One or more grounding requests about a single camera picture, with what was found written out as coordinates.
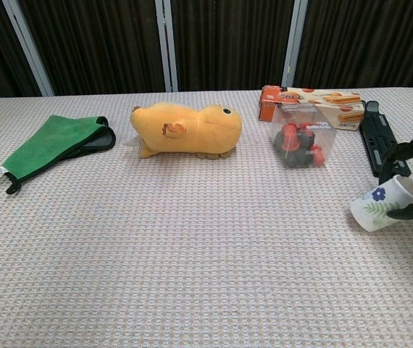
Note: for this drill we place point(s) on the clear box of red-black parts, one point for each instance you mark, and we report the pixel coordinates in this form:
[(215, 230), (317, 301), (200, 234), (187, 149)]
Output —
[(300, 145)]

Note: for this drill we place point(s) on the white floral paper cup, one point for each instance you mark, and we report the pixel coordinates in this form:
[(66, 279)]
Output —
[(376, 206)]

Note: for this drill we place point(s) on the black folding stand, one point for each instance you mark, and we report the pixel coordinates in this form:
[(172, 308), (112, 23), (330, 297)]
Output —
[(376, 134)]

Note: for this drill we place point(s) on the yellow plush duck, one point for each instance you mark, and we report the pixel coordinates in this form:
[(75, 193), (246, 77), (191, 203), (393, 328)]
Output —
[(192, 130)]

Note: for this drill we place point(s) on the orange biscuit box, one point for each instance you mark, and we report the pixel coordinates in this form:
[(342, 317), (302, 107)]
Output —
[(337, 98)]

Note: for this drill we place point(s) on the grey partition frame post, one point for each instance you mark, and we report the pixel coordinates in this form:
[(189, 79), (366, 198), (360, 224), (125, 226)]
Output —
[(295, 43), (166, 47), (29, 50)]

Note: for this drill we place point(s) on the beige woven tablecloth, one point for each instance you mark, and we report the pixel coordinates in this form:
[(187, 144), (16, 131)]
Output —
[(192, 253)]

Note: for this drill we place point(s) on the green cloth with black trim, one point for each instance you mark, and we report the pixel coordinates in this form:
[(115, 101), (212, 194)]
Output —
[(58, 141)]

